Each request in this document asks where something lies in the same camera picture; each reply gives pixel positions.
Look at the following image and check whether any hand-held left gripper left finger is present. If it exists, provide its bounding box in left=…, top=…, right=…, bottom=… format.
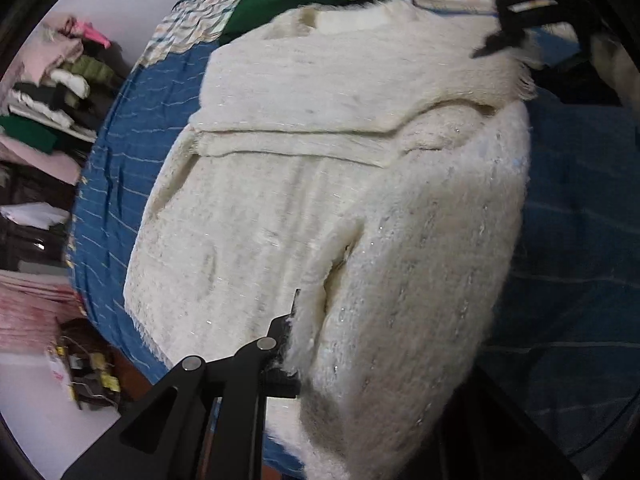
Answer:
left=60, top=288, right=303, bottom=480

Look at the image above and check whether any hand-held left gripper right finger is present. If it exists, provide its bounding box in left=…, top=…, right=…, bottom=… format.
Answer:
left=440, top=366, right=583, bottom=480

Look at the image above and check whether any cream fuzzy knit sweater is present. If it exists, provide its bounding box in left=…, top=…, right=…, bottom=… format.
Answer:
left=122, top=0, right=538, bottom=480

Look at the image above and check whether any pile of folded clothes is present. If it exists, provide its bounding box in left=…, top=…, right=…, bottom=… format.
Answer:
left=0, top=12, right=130, bottom=183

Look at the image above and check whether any basket with yellow items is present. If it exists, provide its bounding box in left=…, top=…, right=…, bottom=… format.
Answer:
left=47, top=340, right=123, bottom=412

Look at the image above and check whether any blue striped bedsheet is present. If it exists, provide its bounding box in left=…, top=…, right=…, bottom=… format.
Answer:
left=65, top=0, right=640, bottom=480

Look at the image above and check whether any green garment with striped cuff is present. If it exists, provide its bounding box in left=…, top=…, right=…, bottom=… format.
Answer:
left=217, top=0, right=393, bottom=46

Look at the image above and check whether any pink patterned cloth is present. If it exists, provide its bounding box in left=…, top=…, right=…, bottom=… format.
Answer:
left=0, top=270, right=88, bottom=353

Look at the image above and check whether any white folded cloth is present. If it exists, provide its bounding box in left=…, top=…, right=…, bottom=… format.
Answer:
left=0, top=202, right=71, bottom=232

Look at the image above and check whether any striped patchwork cloth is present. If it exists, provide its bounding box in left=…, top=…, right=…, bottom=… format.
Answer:
left=142, top=0, right=281, bottom=68

